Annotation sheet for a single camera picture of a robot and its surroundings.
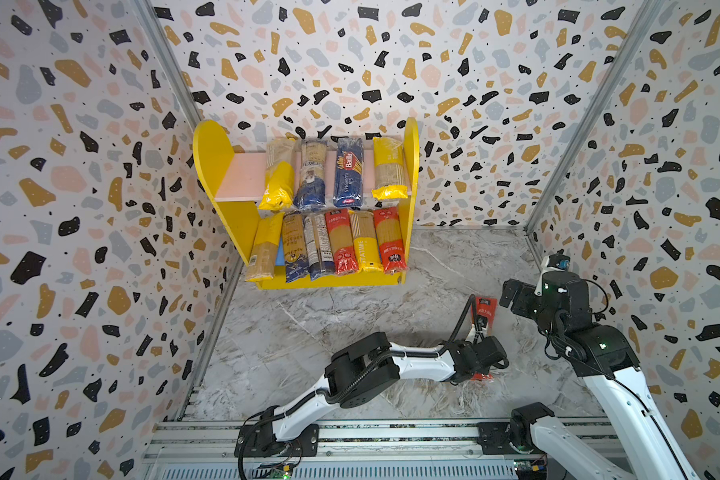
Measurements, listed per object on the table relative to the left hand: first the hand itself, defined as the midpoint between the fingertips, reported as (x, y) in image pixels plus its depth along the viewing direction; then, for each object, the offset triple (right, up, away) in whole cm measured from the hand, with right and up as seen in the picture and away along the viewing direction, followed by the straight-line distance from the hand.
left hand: (488, 352), depth 86 cm
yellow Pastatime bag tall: (-36, +32, +9) cm, 49 cm away
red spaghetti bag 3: (+1, +10, +6) cm, 12 cm away
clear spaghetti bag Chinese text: (-58, +31, +7) cm, 66 cm away
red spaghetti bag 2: (-28, +32, +9) cm, 44 cm away
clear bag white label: (-50, +28, +6) cm, 58 cm away
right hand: (+1, +22, -17) cm, 27 cm away
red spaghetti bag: (-43, +32, +9) cm, 54 cm away
